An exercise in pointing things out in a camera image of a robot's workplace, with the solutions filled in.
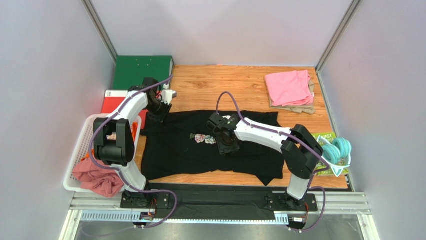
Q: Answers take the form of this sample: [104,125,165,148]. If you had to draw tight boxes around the folded beige t shirt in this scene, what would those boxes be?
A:
[270,79,316,115]

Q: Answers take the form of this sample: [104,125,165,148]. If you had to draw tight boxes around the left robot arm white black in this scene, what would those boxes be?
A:
[89,76,172,198]

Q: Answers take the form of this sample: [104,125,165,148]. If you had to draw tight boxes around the black floral t shirt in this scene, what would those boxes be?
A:
[140,110,284,186]

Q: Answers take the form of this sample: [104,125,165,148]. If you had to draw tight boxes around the dusty pink t shirt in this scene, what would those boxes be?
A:
[72,158,125,198]

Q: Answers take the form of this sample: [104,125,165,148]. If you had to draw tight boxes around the folded pink t shirt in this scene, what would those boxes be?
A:
[265,70,314,107]

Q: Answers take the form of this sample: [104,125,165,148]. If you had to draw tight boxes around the white plastic laundry basket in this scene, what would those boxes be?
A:
[63,113,147,193]

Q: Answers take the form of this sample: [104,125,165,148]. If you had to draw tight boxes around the aluminium frame rail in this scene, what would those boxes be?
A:
[70,191,371,225]

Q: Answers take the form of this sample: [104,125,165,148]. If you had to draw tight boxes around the green book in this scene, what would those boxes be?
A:
[312,132,349,176]

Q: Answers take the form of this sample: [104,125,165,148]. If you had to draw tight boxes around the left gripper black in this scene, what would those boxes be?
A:
[145,98,173,127]

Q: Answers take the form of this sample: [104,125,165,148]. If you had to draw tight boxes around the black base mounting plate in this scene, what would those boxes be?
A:
[120,183,308,215]

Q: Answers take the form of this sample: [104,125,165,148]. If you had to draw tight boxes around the teal headphones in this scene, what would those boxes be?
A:
[317,136,352,177]

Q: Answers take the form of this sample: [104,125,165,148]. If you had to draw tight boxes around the red ring binder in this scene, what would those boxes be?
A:
[100,90,128,114]

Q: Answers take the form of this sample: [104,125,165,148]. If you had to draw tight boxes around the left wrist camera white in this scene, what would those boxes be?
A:
[161,84,177,105]

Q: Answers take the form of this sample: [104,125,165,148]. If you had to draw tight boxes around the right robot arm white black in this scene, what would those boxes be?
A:
[206,113,324,201]

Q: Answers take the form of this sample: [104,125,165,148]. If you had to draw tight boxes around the orange t shirt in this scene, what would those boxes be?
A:
[80,121,139,162]

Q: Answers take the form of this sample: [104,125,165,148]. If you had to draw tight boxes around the green ring binder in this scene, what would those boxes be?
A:
[111,55,174,90]

